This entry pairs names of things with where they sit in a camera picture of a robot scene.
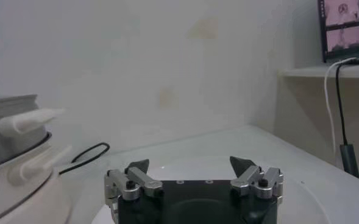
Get white hanging cable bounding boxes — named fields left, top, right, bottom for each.
left=324, top=57, right=358, bottom=153

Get black pot power cord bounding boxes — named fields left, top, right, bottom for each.
left=59, top=142, right=111, bottom=175

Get white round plate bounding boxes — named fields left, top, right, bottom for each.
left=91, top=155, right=332, bottom=224

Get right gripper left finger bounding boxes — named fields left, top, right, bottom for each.
left=104, top=158, right=164, bottom=205

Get cream electric cooking pot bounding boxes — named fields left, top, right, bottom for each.
left=0, top=132, right=73, bottom=224

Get white side table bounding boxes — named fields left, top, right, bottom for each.
left=273, top=62, right=359, bottom=186

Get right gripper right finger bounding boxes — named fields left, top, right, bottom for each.
left=229, top=156, right=285, bottom=204

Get black open laptop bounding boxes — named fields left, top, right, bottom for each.
left=318, top=0, right=359, bottom=64

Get thick black hanging cable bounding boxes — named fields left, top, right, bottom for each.
left=335, top=58, right=359, bottom=179

